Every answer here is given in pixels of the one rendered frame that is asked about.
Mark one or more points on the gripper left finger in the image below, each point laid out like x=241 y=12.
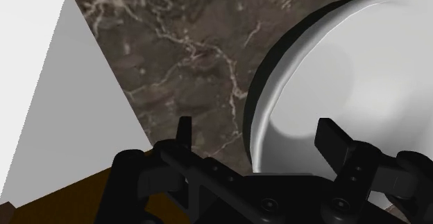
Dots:
x=176 y=164

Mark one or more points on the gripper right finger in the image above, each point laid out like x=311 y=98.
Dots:
x=358 y=162

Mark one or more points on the white bowl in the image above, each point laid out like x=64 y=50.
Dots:
x=341 y=81

